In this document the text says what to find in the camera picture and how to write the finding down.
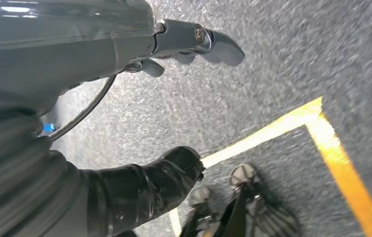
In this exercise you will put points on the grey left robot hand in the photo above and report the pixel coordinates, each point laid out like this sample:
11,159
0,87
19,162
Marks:
58,65

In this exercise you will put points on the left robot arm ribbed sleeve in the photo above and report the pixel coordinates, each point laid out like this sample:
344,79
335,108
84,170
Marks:
15,180

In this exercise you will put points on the yellow floor tape square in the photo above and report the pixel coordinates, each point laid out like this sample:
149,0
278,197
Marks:
336,157

